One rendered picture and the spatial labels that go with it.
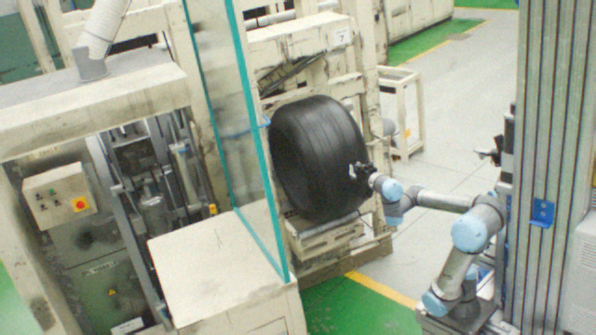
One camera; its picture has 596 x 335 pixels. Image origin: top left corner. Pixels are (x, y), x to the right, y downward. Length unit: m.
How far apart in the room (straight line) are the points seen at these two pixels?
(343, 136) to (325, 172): 0.18
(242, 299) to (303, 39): 1.35
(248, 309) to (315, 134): 0.90
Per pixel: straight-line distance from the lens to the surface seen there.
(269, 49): 2.47
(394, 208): 2.02
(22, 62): 11.26
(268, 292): 1.65
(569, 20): 1.72
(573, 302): 2.12
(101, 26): 2.31
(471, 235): 1.75
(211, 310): 1.65
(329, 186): 2.25
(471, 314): 2.26
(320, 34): 2.57
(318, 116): 2.30
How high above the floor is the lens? 2.32
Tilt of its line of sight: 28 degrees down
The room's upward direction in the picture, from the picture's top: 10 degrees counter-clockwise
